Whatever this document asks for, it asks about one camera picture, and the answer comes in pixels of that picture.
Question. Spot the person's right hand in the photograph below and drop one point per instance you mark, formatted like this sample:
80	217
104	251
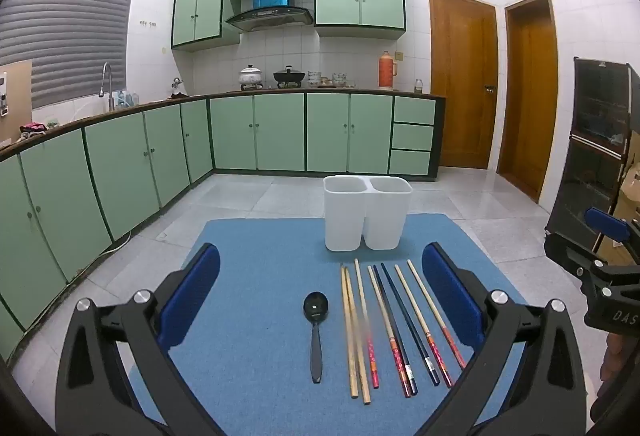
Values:
610	358

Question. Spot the blue felt mat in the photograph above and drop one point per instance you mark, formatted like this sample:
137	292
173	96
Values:
260	316

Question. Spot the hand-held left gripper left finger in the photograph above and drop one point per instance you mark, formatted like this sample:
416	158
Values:
192	296

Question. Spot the red thermos flask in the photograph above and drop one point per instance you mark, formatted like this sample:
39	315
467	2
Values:
386	72

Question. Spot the black glass display cabinet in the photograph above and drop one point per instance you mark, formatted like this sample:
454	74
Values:
595	141

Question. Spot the plain wooden door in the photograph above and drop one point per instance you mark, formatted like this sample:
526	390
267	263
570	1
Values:
530	101

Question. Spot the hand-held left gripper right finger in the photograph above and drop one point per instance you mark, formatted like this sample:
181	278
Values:
450	296

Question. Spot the black wok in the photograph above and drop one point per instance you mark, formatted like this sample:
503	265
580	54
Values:
288	77

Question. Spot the grey window blind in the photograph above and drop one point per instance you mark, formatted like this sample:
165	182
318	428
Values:
65	26

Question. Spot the green base cabinets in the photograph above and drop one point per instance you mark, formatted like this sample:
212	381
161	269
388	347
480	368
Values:
280	131

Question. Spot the wall hooks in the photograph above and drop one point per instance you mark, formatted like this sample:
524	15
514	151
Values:
148	23

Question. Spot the green corner wall cabinet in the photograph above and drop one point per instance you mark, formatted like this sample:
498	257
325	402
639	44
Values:
197	11

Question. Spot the cardboard box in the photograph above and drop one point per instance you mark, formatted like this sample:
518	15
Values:
631	196

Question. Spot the dark navy chopstick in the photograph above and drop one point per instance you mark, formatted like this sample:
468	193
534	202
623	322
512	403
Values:
406	366
410	323

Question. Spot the red cloth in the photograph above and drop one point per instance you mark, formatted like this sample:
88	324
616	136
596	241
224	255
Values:
32	128

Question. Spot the metal kettle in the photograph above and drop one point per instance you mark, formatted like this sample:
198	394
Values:
177	88

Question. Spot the drinking glasses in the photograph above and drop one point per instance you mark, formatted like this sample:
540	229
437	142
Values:
339	79

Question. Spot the chrome kitchen faucet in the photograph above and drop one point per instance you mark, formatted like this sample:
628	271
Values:
106	76

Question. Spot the bottles beside sink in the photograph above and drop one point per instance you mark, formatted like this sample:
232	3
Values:
125	99

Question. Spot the black spoon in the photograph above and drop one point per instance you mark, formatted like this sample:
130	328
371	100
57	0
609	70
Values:
314	306

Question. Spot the black range hood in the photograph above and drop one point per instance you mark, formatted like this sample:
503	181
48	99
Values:
270	18

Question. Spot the white lidded pot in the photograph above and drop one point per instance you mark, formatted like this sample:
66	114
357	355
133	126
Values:
250	77

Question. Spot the white double utensil holder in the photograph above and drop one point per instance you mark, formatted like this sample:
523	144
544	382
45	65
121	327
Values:
345	216

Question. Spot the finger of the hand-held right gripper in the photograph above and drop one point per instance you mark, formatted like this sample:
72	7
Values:
607	222
570	253

